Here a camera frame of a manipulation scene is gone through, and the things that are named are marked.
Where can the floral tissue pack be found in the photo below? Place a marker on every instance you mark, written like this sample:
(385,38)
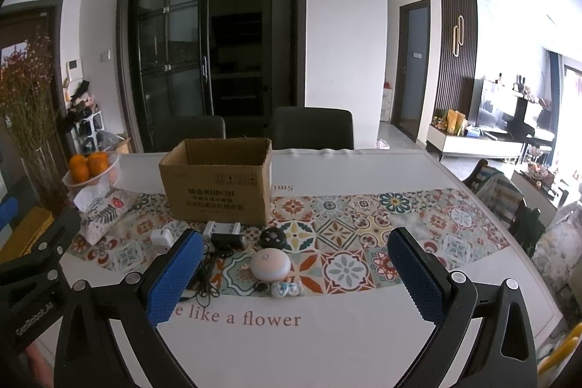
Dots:
(107,217)

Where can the small white wrapped item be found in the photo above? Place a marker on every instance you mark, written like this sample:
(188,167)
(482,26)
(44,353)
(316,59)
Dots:
(286,290)

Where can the gold wall lamp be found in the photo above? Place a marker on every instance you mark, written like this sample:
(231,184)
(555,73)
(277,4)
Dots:
(458,35)

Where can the brown cardboard box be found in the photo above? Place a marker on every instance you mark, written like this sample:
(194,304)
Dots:
(218,188)

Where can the white intercom panel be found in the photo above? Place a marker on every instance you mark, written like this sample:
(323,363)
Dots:
(75,69)

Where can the yellow packages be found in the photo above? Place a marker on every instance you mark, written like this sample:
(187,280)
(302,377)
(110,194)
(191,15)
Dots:
(456,122)

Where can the dark dining chair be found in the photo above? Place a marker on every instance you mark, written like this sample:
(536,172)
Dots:
(188,133)
(313,126)

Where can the glass vase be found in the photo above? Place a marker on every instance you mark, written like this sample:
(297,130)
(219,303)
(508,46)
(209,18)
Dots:
(43,183)

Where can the dark slatted wall panel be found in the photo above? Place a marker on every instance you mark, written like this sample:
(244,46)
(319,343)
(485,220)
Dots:
(458,88)

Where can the pink round night light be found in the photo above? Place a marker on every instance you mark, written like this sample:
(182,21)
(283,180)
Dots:
(271,265)

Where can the striped cushioned chair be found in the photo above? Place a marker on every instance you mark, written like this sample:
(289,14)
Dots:
(495,188)

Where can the white shelf with clutter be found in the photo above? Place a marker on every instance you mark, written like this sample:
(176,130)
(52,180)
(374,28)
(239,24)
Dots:
(86,120)

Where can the dark glass sliding door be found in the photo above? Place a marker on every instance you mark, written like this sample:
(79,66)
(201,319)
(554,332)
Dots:
(182,29)

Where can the white fruit basket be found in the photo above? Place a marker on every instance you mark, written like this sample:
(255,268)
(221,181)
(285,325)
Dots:
(97,181)

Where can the black bike light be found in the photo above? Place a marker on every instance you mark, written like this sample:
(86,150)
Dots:
(227,240)

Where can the dried red flowers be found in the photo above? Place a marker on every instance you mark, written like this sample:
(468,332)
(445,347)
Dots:
(27,88)

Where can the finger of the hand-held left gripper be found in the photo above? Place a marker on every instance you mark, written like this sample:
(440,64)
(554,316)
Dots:
(54,235)
(8,213)

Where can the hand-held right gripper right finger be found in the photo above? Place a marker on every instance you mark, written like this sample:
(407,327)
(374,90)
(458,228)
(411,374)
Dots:
(416,274)

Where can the white battery charger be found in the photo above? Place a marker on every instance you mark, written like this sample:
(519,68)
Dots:
(222,228)

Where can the yellow box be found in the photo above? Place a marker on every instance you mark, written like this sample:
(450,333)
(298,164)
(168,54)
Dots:
(27,231)

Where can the white plug adapter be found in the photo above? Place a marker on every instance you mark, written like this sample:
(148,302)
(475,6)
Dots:
(161,238)

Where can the white wall switch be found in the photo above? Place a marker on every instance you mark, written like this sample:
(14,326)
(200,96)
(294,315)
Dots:
(105,55)

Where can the patterned tablecloth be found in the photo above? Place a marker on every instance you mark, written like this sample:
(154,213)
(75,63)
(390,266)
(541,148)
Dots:
(327,324)

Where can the dark hallway door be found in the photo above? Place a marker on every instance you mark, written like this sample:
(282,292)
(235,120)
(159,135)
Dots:
(411,65)

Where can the low coffee table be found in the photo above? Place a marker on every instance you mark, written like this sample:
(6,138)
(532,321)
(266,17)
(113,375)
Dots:
(539,188)

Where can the television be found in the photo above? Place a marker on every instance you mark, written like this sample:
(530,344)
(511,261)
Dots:
(489,104)

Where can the white tv stand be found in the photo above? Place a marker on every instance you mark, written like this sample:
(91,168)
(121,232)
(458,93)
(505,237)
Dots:
(473,145)

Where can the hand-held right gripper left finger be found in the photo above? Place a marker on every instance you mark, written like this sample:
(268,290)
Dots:
(175,274)

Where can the black round device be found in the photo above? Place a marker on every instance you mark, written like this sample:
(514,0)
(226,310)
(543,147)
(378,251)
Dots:
(273,238)

